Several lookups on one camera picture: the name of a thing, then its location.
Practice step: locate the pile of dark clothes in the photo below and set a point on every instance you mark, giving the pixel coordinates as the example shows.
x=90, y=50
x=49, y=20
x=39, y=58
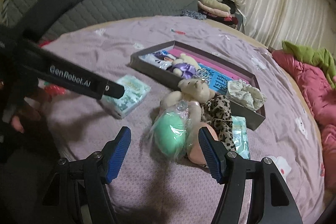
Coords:
x=232, y=16

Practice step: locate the cream teddy bear purple dress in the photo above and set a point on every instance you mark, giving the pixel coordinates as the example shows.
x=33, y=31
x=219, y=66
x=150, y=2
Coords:
x=183, y=69

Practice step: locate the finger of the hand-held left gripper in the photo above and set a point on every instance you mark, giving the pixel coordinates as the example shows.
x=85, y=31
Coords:
x=113, y=90

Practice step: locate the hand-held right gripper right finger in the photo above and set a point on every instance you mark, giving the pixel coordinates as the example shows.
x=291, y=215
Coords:
x=210, y=158

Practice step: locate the lilac printed bedspread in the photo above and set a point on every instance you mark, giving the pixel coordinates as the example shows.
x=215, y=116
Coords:
x=105, y=37

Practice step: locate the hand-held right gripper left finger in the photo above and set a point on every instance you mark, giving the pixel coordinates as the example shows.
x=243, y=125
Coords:
x=118, y=155

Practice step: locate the teddy bear pink dress tiara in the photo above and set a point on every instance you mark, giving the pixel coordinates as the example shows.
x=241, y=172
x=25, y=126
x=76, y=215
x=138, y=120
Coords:
x=194, y=88

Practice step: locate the leopard print scrunchie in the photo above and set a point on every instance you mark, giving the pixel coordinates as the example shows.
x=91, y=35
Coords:
x=218, y=113

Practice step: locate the pale green tissue pack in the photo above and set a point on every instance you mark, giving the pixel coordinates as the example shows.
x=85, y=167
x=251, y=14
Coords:
x=240, y=134
x=131, y=98

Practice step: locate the person's left hand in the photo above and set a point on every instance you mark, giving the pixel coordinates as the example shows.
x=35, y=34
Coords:
x=21, y=121

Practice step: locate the white floral scrunchie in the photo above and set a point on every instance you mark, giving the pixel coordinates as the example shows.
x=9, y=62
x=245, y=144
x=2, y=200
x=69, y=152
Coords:
x=244, y=94

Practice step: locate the pink and blue book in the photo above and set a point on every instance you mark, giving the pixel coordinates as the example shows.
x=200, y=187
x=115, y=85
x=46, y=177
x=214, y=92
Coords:
x=207, y=60

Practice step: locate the green blanket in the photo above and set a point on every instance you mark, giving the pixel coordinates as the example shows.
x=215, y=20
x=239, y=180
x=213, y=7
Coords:
x=309, y=56

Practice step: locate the pink quilt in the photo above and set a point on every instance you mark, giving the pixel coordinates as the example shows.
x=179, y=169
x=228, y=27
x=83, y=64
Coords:
x=315, y=98

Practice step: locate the beige folded garment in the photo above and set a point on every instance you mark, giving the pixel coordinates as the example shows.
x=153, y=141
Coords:
x=212, y=2

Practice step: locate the green sponge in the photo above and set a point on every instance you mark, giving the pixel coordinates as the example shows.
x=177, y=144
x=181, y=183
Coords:
x=168, y=134

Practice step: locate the grey-brown cardboard box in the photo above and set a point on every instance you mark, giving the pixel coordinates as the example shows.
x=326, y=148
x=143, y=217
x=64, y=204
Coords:
x=157, y=77

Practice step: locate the blue floral cloth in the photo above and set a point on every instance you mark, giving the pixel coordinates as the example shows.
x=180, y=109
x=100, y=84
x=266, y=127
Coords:
x=193, y=14

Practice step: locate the pink folded garment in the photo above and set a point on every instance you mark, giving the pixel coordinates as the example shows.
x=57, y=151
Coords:
x=214, y=12

